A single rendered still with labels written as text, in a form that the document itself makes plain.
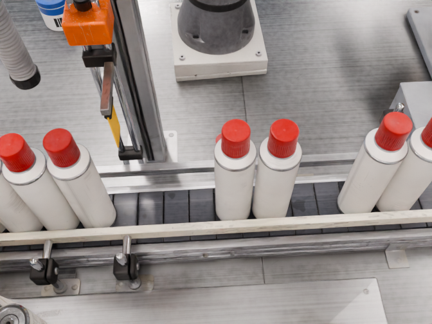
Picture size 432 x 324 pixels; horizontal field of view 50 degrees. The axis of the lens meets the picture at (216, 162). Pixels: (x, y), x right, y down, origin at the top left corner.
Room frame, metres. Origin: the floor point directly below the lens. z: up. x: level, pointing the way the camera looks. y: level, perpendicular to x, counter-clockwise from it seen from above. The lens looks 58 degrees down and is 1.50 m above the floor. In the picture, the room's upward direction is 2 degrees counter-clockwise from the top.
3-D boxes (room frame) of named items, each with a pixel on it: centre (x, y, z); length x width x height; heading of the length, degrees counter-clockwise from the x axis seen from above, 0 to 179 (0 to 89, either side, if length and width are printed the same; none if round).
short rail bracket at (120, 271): (0.21, 0.12, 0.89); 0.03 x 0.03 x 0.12; 2
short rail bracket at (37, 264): (0.22, 0.23, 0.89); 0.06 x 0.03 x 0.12; 2
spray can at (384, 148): (0.30, -0.21, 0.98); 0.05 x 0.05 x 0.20
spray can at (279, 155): (0.30, -0.08, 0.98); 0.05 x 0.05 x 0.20
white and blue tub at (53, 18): (0.78, 0.32, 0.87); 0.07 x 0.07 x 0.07
